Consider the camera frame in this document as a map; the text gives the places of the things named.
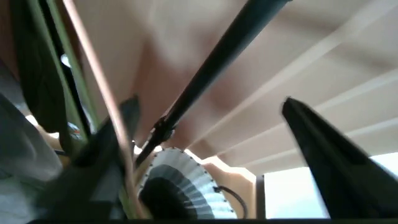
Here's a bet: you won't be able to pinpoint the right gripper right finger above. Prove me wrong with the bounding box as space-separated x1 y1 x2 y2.
281 96 398 218

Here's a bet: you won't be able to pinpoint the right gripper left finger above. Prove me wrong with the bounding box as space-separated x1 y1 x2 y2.
37 95 141 220

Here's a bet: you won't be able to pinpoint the pale grey shorts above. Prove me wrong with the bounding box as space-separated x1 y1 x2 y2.
0 62 65 223

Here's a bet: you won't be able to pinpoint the pink clothes hanger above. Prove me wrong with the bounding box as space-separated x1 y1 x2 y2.
62 0 147 219

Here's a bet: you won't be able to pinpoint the green garment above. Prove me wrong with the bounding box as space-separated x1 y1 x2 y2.
11 0 102 156

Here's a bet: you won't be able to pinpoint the white laundry basket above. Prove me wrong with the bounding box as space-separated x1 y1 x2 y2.
136 146 249 219

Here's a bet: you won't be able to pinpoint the black clothes rack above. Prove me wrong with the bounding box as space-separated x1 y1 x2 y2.
134 0 292 169

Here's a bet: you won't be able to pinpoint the window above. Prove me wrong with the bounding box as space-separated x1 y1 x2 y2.
254 152 398 219

